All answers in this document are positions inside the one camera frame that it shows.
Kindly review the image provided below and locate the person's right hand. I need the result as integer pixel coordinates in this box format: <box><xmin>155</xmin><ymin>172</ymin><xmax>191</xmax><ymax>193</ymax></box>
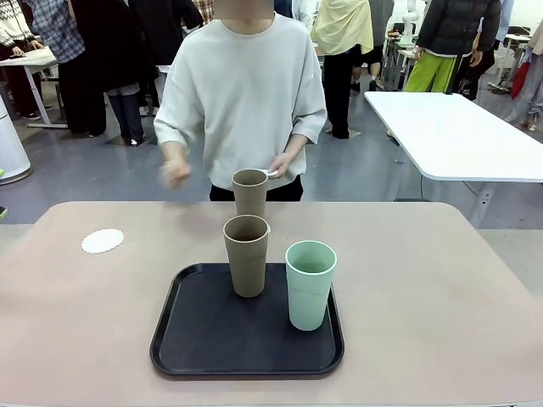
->
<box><xmin>159</xmin><ymin>155</ymin><xmax>193</xmax><ymax>191</ymax></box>

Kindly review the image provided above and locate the tan brown tall cup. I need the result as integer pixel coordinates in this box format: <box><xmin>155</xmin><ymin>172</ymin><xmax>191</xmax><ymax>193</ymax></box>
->
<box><xmin>222</xmin><ymin>215</ymin><xmax>272</xmax><ymax>298</ymax></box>
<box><xmin>231</xmin><ymin>168</ymin><xmax>269</xmax><ymax>219</ymax></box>

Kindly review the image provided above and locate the person in lime trousers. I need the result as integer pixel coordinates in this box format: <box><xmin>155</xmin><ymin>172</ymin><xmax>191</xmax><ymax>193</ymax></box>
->
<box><xmin>403</xmin><ymin>0</ymin><xmax>504</xmax><ymax>93</ymax></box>

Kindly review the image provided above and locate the person in black coat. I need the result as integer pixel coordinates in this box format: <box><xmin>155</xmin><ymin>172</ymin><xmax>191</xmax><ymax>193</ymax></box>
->
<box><xmin>70</xmin><ymin>0</ymin><xmax>160</xmax><ymax>146</ymax></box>

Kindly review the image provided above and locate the red bag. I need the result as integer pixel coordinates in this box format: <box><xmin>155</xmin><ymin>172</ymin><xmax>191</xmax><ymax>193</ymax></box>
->
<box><xmin>510</xmin><ymin>60</ymin><xmax>531</xmax><ymax>101</ymax></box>

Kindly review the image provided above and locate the white background desk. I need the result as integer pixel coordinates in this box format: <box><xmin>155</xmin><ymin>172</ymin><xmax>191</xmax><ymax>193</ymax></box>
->
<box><xmin>0</xmin><ymin>45</ymin><xmax>69</xmax><ymax>129</ymax></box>

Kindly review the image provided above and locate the person in white trousers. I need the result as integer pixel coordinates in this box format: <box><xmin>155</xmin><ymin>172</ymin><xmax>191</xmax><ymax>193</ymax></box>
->
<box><xmin>129</xmin><ymin>0</ymin><xmax>205</xmax><ymax>118</ymax></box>

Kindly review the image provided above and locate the large white table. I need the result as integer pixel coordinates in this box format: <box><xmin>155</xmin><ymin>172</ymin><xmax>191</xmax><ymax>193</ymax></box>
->
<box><xmin>363</xmin><ymin>90</ymin><xmax>543</xmax><ymax>230</ymax></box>

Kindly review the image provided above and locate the white cylindrical appliance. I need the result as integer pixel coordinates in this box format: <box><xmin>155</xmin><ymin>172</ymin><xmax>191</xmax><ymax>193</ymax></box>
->
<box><xmin>0</xmin><ymin>84</ymin><xmax>33</xmax><ymax>186</ymax></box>

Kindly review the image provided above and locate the black plastic tray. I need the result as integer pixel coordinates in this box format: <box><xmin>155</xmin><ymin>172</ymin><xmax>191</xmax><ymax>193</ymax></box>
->
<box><xmin>148</xmin><ymin>261</ymin><xmax>345</xmax><ymax>381</ymax></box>

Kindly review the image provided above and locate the person in pale blue shirt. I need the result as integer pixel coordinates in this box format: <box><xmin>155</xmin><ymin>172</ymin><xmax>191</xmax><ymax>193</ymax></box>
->
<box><xmin>494</xmin><ymin>0</ymin><xmax>543</xmax><ymax>131</ymax></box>

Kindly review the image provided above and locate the person in patterned sweater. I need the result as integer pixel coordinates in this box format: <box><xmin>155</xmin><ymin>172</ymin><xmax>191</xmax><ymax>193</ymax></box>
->
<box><xmin>0</xmin><ymin>0</ymin><xmax>43</xmax><ymax>120</ymax></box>

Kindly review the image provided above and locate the mint green tall cup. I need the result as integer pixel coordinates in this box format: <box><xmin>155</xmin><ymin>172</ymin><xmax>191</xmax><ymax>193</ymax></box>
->
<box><xmin>284</xmin><ymin>240</ymin><xmax>339</xmax><ymax>332</ymax></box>

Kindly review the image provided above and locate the person in dark clothes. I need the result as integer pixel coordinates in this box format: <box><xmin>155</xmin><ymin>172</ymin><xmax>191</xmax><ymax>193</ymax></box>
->
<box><xmin>457</xmin><ymin>37</ymin><xmax>498</xmax><ymax>101</ymax></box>

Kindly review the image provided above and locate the person's left forearm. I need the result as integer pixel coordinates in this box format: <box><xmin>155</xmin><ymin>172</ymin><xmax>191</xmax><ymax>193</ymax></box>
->
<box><xmin>282</xmin><ymin>132</ymin><xmax>310</xmax><ymax>163</ymax></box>

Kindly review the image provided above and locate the person's left hand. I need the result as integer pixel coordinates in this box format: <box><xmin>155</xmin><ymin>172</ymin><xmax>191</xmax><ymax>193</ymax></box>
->
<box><xmin>269</xmin><ymin>152</ymin><xmax>294</xmax><ymax>180</ymax></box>

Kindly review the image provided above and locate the person in grey sweatshirt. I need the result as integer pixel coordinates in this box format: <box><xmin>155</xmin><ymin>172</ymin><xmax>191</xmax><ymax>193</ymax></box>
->
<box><xmin>153</xmin><ymin>0</ymin><xmax>327</xmax><ymax>203</ymax></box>

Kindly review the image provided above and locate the person's right forearm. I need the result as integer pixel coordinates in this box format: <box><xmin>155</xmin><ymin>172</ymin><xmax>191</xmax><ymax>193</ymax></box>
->
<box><xmin>159</xmin><ymin>137</ymin><xmax>188</xmax><ymax>164</ymax></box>

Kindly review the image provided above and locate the person in plaid shirt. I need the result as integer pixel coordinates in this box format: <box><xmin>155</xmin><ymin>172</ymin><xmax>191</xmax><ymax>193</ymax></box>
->
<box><xmin>25</xmin><ymin>0</ymin><xmax>109</xmax><ymax>137</ymax></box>

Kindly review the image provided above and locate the person in yellow jacket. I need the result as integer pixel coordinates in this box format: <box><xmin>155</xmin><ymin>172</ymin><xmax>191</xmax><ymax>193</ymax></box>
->
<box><xmin>309</xmin><ymin>0</ymin><xmax>377</xmax><ymax>141</ymax></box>

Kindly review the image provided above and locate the white background workbench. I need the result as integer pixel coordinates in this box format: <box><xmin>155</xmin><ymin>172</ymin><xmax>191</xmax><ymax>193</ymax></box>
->
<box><xmin>381</xmin><ymin>32</ymin><xmax>421</xmax><ymax>91</ymax></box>

